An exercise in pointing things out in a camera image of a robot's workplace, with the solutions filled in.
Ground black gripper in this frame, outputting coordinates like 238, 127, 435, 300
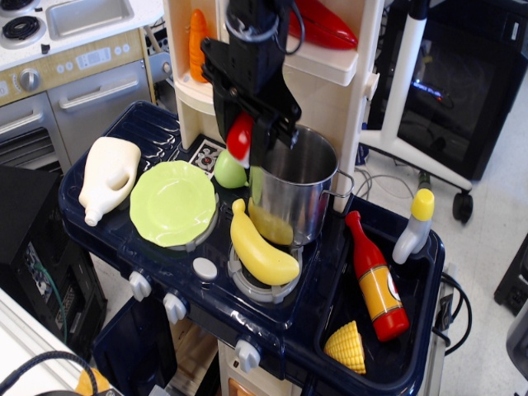
200, 35, 302, 166

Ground red white toy sushi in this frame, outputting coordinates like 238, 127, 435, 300
226, 112, 254, 168

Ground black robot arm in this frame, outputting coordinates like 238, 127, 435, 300
200, 1, 302, 168

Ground steel pot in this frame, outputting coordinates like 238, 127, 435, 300
248, 126, 355, 247

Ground green toy pear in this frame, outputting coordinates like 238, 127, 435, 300
214, 150, 248, 189

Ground cream toy kitchen shelf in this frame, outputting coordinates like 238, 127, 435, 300
163, 1, 384, 194

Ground orange toy carrot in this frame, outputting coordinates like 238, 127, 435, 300
188, 9, 209, 83

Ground green toy plate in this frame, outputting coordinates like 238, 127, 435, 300
130, 160, 216, 248

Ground red toy pepper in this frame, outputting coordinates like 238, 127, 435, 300
289, 0, 358, 50

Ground navy toy kitchen stove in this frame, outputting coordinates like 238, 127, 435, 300
57, 100, 446, 396

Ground cream toy jug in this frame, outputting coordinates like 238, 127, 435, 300
78, 136, 141, 227

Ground yellow toy banana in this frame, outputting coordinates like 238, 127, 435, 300
230, 199, 300, 286

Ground white rolling stand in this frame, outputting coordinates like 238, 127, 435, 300
360, 1, 474, 224

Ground grey round stove button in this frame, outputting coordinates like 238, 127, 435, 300
192, 257, 218, 281

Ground grey wooden toy kitchen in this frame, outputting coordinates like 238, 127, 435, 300
1, 1, 169, 172

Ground grey stove knob left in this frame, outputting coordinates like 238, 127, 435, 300
129, 271, 152, 302

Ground grey stove knob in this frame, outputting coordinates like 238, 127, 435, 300
163, 293, 188, 324
129, 271, 152, 302
234, 339, 261, 373

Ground grey stove knob middle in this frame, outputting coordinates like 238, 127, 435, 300
163, 293, 188, 324

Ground grey yellow toy faucet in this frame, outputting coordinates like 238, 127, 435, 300
392, 188, 435, 265

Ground black cabinet with screen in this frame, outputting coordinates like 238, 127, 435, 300
366, 0, 528, 182

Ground grey stove knob right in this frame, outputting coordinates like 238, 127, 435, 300
234, 339, 261, 373

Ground red yellow toy bottle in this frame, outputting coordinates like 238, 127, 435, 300
345, 211, 410, 342

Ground yellow toy corn piece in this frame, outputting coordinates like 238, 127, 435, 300
323, 321, 366, 375

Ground black computer tower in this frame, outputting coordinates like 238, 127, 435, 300
1, 166, 107, 360

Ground black power cable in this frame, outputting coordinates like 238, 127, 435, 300
431, 272, 474, 356

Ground black braided cable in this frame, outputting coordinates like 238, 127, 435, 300
0, 350, 104, 396

